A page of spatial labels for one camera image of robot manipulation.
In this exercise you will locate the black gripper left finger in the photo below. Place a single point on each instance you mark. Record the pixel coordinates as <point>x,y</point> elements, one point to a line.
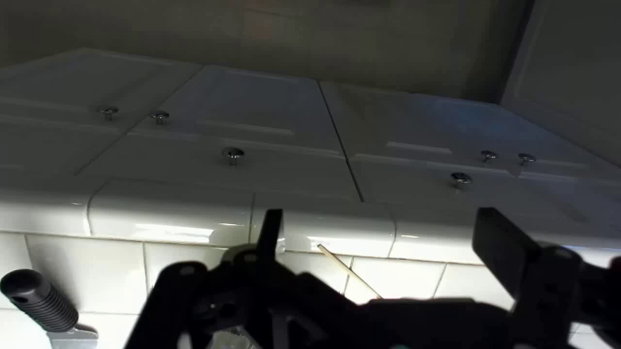
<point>174,302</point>

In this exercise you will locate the thin wooden stick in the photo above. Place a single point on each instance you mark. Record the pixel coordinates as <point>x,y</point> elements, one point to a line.
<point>349,271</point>

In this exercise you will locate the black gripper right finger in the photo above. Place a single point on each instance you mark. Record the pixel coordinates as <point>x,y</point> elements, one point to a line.
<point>549,290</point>

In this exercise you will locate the round metal cabinet knob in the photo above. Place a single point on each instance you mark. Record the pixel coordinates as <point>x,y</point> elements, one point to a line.
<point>489,155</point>
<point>161,116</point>
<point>108,112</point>
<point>459,180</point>
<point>232,155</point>
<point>525,159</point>

